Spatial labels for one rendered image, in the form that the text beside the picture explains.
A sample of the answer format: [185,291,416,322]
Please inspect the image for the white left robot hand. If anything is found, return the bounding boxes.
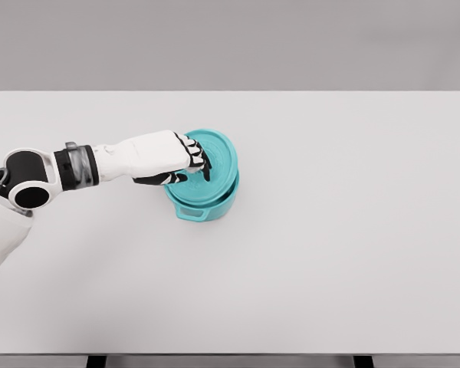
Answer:
[127,130,213,186]

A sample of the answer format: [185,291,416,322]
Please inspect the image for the teal pot lid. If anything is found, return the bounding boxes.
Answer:
[164,128,239,210]

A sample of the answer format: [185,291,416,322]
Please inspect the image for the teal pot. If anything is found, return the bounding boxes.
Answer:
[164,168,241,223]

